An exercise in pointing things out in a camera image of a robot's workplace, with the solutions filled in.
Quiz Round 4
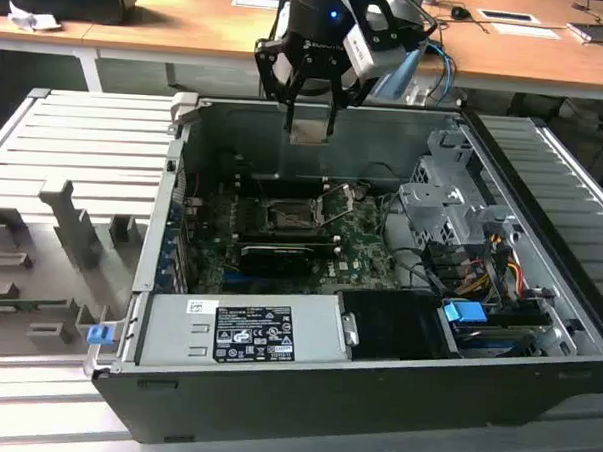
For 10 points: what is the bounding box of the blue cable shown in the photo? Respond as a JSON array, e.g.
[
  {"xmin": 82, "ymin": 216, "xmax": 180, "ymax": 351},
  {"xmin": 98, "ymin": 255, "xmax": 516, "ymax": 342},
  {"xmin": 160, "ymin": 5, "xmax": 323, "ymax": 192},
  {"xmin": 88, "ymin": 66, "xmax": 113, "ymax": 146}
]
[{"xmin": 425, "ymin": 39, "xmax": 460, "ymax": 110}]

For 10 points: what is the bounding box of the silver CPU plate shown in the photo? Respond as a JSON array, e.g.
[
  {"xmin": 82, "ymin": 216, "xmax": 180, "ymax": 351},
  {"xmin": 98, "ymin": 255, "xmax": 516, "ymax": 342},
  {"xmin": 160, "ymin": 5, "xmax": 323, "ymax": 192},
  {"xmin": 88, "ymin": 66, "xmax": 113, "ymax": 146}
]
[{"xmin": 288, "ymin": 117, "xmax": 332, "ymax": 147}]

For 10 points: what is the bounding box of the grey power supply with label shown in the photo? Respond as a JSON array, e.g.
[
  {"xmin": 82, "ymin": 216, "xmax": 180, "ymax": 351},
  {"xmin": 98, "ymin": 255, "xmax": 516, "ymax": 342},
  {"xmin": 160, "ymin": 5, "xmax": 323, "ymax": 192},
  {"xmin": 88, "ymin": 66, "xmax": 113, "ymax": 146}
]
[{"xmin": 134, "ymin": 287, "xmax": 362, "ymax": 378}]

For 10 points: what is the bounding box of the green RAM stick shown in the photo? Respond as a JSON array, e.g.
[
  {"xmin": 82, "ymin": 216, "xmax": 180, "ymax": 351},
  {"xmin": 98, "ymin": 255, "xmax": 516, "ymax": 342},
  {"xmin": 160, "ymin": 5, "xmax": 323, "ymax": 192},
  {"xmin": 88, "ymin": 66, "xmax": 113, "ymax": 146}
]
[{"xmin": 0, "ymin": 297, "xmax": 69, "ymax": 314}]

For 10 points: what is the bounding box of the blue case latch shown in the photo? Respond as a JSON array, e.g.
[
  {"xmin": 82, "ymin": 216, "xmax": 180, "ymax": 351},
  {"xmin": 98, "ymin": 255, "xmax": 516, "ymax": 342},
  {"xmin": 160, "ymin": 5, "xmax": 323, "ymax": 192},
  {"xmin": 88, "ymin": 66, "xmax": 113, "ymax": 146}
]
[{"xmin": 86, "ymin": 324, "xmax": 116, "ymax": 348}]

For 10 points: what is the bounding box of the yellow orange wire bundle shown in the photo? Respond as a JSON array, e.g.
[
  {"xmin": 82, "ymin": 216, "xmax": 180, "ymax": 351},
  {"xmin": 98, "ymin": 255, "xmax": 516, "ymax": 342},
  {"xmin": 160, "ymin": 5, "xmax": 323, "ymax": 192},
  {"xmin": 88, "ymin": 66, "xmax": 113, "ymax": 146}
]
[{"xmin": 460, "ymin": 232, "xmax": 528, "ymax": 302}]

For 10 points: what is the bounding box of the black plastic shroud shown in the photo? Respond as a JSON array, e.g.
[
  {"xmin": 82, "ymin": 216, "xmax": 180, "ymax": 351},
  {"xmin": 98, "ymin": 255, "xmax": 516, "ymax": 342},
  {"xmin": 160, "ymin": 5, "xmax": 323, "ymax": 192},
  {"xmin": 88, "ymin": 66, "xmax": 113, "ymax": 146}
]
[{"xmin": 335, "ymin": 287, "xmax": 453, "ymax": 367}]

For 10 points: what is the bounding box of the hard disk in blue carrier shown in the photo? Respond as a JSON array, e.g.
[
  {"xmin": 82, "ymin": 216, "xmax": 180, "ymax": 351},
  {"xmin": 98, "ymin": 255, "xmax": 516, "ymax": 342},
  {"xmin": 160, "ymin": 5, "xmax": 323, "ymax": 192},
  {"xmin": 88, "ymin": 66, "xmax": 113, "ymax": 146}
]
[{"xmin": 439, "ymin": 299, "xmax": 547, "ymax": 359}]

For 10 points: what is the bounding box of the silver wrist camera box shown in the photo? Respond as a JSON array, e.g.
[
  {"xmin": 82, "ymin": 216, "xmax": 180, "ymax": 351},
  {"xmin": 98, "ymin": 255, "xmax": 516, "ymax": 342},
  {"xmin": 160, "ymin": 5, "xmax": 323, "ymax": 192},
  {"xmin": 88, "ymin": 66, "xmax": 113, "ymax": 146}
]
[{"xmin": 341, "ymin": 22, "xmax": 409, "ymax": 84}]

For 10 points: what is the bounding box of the grey notebook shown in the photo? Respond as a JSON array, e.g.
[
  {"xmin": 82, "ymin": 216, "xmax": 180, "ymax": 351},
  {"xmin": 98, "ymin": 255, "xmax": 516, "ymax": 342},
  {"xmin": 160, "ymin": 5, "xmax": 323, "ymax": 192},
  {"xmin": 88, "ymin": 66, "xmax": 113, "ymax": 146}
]
[{"xmin": 566, "ymin": 19, "xmax": 603, "ymax": 46}]

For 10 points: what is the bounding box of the white paper sheet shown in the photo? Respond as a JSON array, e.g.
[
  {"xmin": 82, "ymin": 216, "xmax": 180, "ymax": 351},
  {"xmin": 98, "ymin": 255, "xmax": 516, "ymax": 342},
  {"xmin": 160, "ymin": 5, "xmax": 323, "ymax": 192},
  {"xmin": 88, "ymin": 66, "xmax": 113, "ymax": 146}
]
[{"xmin": 489, "ymin": 21, "xmax": 563, "ymax": 41}]

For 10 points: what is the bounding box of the crumpled white paper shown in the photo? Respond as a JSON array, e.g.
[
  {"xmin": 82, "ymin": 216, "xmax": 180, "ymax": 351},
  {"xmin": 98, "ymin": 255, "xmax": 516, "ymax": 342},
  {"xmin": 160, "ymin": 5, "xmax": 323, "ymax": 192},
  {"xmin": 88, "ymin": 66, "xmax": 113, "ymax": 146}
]
[{"xmin": 7, "ymin": 0, "xmax": 63, "ymax": 32}]

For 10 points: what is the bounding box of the black cable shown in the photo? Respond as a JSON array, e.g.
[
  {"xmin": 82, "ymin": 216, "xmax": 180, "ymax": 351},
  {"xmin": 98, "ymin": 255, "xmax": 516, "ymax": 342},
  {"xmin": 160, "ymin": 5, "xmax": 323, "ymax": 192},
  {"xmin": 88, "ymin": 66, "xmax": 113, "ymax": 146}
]
[{"xmin": 377, "ymin": 188, "xmax": 449, "ymax": 293}]

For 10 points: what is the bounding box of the CPU socket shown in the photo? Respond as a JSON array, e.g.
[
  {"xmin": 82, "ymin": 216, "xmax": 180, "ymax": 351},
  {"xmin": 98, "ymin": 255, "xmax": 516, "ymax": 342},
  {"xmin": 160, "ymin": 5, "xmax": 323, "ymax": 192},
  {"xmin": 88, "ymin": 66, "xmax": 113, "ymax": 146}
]
[{"xmin": 260, "ymin": 196, "xmax": 319, "ymax": 234}]

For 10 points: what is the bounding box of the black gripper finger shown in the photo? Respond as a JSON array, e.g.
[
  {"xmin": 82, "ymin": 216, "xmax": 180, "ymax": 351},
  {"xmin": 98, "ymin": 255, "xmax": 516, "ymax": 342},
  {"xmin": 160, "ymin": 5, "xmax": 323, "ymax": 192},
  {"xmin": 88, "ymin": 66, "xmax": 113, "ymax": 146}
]
[
  {"xmin": 250, "ymin": 36, "xmax": 305, "ymax": 135},
  {"xmin": 324, "ymin": 60, "xmax": 376, "ymax": 140}
]

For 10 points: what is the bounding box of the wooden desk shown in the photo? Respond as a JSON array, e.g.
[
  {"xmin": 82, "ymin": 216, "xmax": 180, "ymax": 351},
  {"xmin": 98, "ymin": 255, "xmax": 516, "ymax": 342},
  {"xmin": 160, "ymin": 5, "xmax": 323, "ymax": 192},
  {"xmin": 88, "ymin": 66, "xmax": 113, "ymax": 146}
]
[{"xmin": 0, "ymin": 0, "xmax": 603, "ymax": 115}]

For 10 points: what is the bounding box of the grey case handle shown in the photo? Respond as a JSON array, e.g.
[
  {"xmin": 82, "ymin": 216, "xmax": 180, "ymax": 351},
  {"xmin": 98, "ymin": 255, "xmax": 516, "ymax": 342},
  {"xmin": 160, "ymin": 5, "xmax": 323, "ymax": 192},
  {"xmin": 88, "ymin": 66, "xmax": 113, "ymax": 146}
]
[{"xmin": 169, "ymin": 91, "xmax": 201, "ymax": 128}]

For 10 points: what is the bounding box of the black graphics card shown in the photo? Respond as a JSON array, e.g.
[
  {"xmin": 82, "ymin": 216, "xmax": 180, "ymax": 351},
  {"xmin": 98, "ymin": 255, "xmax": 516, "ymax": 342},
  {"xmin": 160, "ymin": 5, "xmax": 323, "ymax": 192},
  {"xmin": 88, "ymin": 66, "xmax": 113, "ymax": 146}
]
[{"xmin": 237, "ymin": 240, "xmax": 316, "ymax": 281}]

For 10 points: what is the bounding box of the metal socket cover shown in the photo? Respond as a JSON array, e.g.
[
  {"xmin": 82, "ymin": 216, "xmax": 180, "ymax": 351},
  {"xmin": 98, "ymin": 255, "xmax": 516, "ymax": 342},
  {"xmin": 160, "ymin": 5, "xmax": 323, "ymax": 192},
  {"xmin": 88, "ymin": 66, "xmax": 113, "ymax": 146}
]
[{"xmin": 314, "ymin": 182, "xmax": 358, "ymax": 225}]

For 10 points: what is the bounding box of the green motherboard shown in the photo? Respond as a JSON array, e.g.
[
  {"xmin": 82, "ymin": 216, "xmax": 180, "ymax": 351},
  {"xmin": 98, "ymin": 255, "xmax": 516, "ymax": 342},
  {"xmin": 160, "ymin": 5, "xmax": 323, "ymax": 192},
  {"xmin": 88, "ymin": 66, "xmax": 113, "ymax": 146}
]
[{"xmin": 178, "ymin": 173, "xmax": 409, "ymax": 302}]

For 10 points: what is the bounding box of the black RAM slot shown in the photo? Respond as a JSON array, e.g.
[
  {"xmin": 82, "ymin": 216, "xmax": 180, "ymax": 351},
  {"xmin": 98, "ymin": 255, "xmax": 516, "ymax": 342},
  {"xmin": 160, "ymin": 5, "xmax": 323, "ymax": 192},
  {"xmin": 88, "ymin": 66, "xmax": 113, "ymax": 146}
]
[
  {"xmin": 249, "ymin": 172, "xmax": 330, "ymax": 197},
  {"xmin": 236, "ymin": 225, "xmax": 343, "ymax": 255}
]

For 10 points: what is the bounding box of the pale blue teach pendant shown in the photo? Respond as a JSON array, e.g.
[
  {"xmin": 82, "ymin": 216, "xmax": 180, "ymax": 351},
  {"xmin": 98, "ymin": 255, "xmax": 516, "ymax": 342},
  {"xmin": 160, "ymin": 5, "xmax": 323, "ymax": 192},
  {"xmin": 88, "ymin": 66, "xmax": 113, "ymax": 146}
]
[{"xmin": 371, "ymin": 38, "xmax": 431, "ymax": 101}]

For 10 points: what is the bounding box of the black PC case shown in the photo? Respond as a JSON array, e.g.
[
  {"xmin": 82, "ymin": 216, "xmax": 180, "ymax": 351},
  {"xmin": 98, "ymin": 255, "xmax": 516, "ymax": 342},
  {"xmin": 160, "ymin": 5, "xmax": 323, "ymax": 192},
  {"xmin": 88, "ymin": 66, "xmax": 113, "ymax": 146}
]
[{"xmin": 80, "ymin": 89, "xmax": 603, "ymax": 452}]

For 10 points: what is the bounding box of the silver metal drive cage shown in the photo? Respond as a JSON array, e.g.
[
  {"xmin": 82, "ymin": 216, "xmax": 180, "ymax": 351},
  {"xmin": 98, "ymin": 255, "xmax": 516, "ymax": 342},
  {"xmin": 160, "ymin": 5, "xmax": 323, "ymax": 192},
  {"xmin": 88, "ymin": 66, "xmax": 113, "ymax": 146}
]
[{"xmin": 395, "ymin": 127, "xmax": 527, "ymax": 257}]

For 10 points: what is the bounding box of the grey parts rack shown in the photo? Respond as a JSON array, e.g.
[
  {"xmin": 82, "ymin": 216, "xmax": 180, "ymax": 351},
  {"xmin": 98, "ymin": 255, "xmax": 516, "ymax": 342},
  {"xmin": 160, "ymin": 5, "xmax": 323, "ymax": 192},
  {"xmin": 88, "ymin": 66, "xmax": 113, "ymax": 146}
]
[{"xmin": 0, "ymin": 175, "xmax": 154, "ymax": 365}]

